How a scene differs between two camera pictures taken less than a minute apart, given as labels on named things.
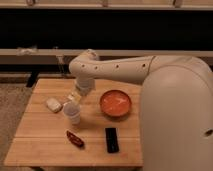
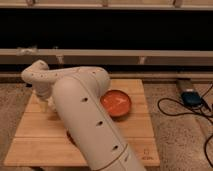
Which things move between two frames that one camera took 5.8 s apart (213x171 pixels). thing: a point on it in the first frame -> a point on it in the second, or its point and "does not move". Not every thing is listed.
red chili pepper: (75, 139) does not move
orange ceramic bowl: (115, 103) does not move
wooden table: (109, 133) does not move
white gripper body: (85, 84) -> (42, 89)
